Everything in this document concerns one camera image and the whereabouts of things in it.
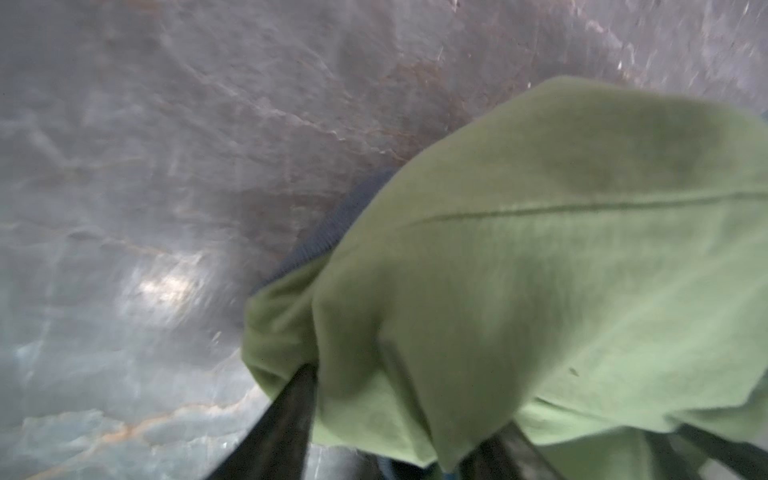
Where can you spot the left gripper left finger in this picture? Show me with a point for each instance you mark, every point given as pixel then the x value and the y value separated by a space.
pixel 276 447

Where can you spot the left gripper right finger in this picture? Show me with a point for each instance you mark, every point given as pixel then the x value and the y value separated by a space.
pixel 507 455

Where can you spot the green tank top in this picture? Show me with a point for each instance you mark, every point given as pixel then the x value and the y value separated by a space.
pixel 586 261

